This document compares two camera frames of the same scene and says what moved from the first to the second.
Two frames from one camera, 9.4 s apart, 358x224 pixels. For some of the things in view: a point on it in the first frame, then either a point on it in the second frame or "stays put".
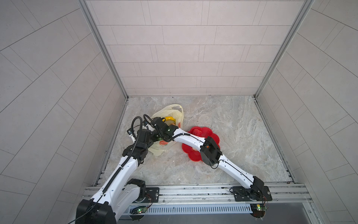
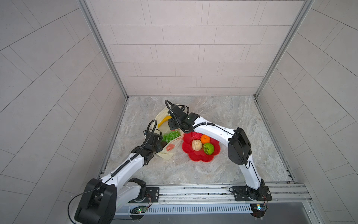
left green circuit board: x=139 y=209 stays put
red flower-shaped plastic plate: x=194 y=154 stays put
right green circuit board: x=258 y=210 stays put
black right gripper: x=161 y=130 → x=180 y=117
